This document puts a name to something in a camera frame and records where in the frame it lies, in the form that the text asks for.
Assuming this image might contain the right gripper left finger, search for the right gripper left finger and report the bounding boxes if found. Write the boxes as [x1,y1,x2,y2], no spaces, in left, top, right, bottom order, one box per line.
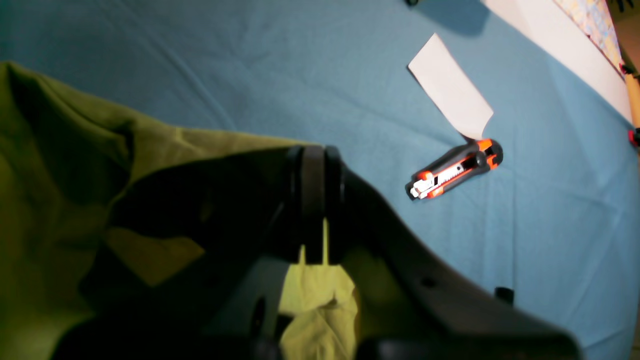
[52,145,327,360]

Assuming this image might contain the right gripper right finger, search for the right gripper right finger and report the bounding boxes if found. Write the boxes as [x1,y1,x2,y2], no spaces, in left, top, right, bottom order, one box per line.
[324,146,582,360]

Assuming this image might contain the green t-shirt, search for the green t-shirt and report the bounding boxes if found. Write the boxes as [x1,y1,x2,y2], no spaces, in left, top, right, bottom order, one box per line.
[0,62,358,360]

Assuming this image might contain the small black screw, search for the small black screw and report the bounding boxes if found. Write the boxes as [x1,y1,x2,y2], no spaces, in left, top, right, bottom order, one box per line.
[493,286,515,306]

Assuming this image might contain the blue tablecloth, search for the blue tablecloth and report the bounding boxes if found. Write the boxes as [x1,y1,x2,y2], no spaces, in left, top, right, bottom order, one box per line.
[1,0,639,360]

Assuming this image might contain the orange utility knife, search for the orange utility knife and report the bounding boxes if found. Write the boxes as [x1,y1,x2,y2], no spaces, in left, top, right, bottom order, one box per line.
[406,139,504,201]

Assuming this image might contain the white paper card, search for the white paper card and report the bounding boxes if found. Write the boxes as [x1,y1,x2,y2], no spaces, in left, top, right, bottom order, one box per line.
[407,33,494,141]

